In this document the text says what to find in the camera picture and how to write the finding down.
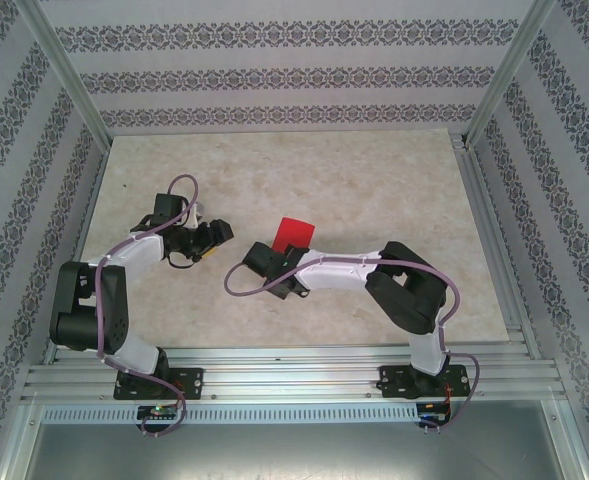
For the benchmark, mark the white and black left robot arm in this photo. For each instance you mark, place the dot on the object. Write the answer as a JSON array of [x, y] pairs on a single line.
[[81, 310]]

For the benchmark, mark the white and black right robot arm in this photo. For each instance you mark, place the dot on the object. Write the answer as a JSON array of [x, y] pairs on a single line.
[[409, 295]]

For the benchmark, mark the sheet metal tray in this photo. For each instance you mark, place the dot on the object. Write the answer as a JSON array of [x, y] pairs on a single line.
[[294, 455]]

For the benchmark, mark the aluminium side rail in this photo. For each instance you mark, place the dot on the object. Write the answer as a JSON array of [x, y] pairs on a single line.
[[479, 200], [80, 240]]

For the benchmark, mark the aluminium mounting rail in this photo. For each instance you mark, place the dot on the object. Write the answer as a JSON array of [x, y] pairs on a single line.
[[294, 375]]

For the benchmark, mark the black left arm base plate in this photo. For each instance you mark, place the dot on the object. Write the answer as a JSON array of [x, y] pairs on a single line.
[[194, 382]]

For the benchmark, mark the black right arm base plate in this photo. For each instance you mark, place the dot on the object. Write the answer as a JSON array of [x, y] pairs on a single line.
[[391, 382]]

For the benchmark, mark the aluminium frame post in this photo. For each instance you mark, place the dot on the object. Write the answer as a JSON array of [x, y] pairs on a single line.
[[511, 65], [64, 65]]

